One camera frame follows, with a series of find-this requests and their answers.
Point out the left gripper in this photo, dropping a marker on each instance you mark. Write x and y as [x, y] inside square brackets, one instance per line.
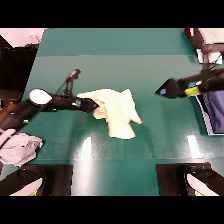
[86, 104]

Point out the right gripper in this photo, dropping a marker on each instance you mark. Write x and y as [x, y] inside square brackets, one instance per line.
[170, 88]

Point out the cream shirt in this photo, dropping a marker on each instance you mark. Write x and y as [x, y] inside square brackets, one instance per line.
[118, 111]

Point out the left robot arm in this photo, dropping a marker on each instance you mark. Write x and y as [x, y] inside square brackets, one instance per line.
[23, 111]

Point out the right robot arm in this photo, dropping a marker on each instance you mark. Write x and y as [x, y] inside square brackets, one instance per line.
[210, 83]

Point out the blue garment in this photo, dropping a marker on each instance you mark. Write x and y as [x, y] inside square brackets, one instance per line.
[215, 111]

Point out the heap of clothes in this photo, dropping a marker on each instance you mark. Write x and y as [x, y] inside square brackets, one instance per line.
[208, 41]

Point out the grey garment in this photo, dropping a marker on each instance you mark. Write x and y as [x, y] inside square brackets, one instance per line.
[20, 148]

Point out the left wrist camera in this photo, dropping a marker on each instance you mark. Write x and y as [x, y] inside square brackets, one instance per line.
[73, 74]

